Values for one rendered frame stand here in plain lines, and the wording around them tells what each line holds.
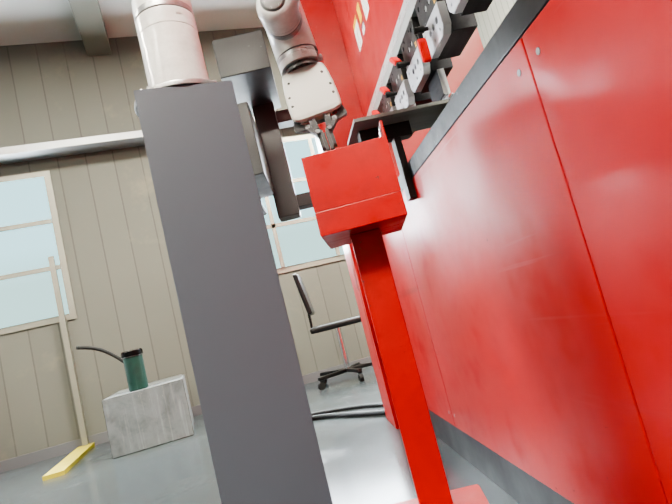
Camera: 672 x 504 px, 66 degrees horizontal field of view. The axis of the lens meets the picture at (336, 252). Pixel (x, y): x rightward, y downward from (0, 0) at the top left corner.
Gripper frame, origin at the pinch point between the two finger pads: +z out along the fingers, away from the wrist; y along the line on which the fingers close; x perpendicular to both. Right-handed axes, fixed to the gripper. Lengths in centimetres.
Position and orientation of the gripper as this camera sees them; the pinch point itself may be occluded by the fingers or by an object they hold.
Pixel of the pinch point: (328, 143)
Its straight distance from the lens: 101.7
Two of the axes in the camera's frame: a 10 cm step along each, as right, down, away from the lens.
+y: -9.4, 3.3, 0.4
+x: -0.8, -1.0, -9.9
